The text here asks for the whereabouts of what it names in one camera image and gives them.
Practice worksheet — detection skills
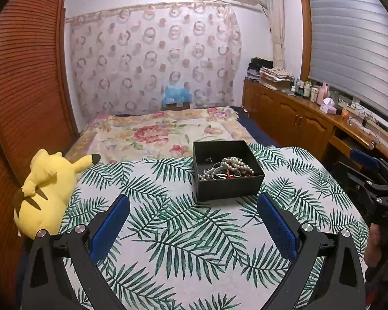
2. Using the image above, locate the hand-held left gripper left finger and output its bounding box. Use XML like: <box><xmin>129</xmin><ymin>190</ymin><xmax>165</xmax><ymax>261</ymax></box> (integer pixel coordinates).
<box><xmin>21</xmin><ymin>194</ymin><xmax>131</xmax><ymax>310</ymax></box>

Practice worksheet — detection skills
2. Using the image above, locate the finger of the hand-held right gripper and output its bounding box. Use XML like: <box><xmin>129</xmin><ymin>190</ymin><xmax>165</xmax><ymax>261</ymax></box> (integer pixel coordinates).
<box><xmin>349</xmin><ymin>149</ymin><xmax>388</xmax><ymax>189</ymax></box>
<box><xmin>330</xmin><ymin>162</ymin><xmax>377</xmax><ymax>202</ymax></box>

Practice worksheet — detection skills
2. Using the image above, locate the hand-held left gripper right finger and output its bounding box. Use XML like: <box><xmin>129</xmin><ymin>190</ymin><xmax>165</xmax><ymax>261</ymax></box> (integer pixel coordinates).
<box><xmin>257</xmin><ymin>192</ymin><xmax>367</xmax><ymax>310</ymax></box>

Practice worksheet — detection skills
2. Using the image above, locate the black jewelry box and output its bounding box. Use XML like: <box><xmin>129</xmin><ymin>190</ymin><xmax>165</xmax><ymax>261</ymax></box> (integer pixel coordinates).
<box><xmin>193</xmin><ymin>140</ymin><xmax>266</xmax><ymax>202</ymax></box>

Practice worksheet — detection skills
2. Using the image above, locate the pearl necklace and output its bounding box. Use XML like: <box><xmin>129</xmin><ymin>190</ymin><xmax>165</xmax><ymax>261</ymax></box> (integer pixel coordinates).
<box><xmin>221</xmin><ymin>157</ymin><xmax>255</xmax><ymax>177</ymax></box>

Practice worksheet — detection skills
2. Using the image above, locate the pearl hairpin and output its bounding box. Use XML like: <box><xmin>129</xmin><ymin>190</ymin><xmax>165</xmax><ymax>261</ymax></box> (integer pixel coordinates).
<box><xmin>199</xmin><ymin>164</ymin><xmax>227</xmax><ymax>181</ymax></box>

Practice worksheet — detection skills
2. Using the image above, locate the person's right hand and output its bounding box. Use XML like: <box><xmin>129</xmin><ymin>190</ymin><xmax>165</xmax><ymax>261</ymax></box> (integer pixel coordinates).
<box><xmin>365</xmin><ymin>223</ymin><xmax>388</xmax><ymax>267</ymax></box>

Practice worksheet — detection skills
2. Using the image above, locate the pink tissue box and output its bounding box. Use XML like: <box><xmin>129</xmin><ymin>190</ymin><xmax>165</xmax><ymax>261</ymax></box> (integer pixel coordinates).
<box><xmin>320</xmin><ymin>98</ymin><xmax>338</xmax><ymax>115</ymax></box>

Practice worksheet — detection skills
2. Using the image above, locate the palm leaf printed blanket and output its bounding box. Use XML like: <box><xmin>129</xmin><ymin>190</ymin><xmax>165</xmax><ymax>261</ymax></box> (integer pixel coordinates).
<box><xmin>56</xmin><ymin>146</ymin><xmax>369</xmax><ymax>310</ymax></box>

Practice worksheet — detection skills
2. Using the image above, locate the yellow plush toy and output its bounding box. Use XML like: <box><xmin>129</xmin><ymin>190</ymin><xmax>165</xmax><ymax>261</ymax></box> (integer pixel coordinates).
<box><xmin>13</xmin><ymin>149</ymin><xmax>101</xmax><ymax>239</ymax></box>

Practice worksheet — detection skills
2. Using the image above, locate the red printed clothing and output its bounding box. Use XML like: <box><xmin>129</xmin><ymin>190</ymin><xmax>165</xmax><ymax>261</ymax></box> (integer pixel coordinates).
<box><xmin>365</xmin><ymin>284</ymin><xmax>376</xmax><ymax>310</ymax></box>

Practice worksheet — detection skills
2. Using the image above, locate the wooden cabinet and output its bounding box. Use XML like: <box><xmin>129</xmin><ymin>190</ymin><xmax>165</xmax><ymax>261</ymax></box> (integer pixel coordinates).
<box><xmin>242</xmin><ymin>79</ymin><xmax>388</xmax><ymax>172</ymax></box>

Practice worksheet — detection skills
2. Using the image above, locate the row of cosmetic bottles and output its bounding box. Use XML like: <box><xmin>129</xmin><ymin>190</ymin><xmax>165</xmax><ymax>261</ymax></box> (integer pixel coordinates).
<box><xmin>291</xmin><ymin>79</ymin><xmax>331</xmax><ymax>104</ymax></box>

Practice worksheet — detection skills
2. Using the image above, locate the floral blanket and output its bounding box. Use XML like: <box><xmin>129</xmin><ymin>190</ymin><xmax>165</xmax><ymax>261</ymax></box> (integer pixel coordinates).
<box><xmin>65</xmin><ymin>106</ymin><xmax>257</xmax><ymax>165</ymax></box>

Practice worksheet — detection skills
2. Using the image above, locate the dark blue bed sheet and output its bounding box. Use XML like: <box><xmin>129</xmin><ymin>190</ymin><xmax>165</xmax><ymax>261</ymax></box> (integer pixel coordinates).
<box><xmin>233</xmin><ymin>105</ymin><xmax>280</xmax><ymax>147</ymax></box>

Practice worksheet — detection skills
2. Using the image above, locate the grey window blind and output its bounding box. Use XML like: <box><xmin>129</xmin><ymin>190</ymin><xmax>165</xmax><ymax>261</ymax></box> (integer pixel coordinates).
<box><xmin>307</xmin><ymin>0</ymin><xmax>388</xmax><ymax>117</ymax></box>

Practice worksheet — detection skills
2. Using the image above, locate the stack of patterned cloths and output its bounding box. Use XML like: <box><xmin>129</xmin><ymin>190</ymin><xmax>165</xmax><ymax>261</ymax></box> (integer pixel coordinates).
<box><xmin>259</xmin><ymin>66</ymin><xmax>295</xmax><ymax>89</ymax></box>

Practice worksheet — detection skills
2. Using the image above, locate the stack of dark clothes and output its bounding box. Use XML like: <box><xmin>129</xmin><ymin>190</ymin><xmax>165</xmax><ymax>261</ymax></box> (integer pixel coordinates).
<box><xmin>247</xmin><ymin>57</ymin><xmax>274</xmax><ymax>81</ymax></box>

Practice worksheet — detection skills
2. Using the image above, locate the blue plastic bag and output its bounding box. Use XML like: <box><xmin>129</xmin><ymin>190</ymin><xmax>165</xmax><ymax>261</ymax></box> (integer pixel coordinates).
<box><xmin>162</xmin><ymin>82</ymin><xmax>193</xmax><ymax>104</ymax></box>

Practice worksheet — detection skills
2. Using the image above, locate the lace window curtain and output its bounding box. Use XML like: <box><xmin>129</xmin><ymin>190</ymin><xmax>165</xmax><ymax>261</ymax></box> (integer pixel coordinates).
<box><xmin>263</xmin><ymin>0</ymin><xmax>285</xmax><ymax>68</ymax></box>

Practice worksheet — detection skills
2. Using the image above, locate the wooden louvered wardrobe door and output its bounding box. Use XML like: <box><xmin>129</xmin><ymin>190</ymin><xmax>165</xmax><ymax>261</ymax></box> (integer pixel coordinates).
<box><xmin>0</xmin><ymin>0</ymin><xmax>80</xmax><ymax>265</ymax></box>

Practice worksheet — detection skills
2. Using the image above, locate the tangle of charger cables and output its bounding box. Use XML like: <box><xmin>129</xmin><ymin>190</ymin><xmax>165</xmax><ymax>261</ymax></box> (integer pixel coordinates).
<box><xmin>338</xmin><ymin>100</ymin><xmax>388</xmax><ymax>134</ymax></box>

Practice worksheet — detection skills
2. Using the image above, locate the ring patterned sheer curtain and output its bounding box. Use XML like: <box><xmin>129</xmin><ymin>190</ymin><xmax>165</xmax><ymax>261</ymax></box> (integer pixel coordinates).
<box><xmin>66</xmin><ymin>2</ymin><xmax>241</xmax><ymax>120</ymax></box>

